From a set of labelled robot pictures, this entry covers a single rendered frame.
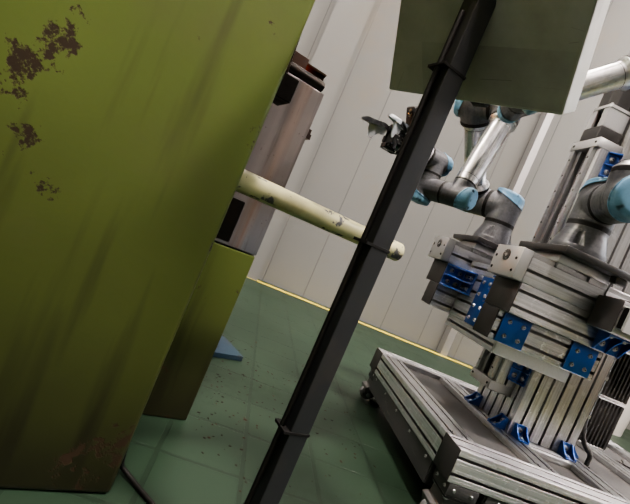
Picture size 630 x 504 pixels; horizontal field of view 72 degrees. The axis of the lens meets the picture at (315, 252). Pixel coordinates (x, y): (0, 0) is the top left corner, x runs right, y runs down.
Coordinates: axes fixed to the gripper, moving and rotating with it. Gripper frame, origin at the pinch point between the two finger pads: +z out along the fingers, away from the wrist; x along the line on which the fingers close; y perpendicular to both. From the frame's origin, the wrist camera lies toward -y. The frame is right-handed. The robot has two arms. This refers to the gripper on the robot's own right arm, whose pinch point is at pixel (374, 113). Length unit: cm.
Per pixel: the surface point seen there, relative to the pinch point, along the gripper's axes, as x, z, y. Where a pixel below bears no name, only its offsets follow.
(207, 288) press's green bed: -16, 33, 65
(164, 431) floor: -22, 31, 100
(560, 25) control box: -69, 15, -3
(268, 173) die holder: -15.7, 30.3, 32.6
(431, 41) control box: -49, 23, 0
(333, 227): -39, 21, 39
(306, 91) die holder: -15.7, 29.5, 10.3
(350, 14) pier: 233, -73, -142
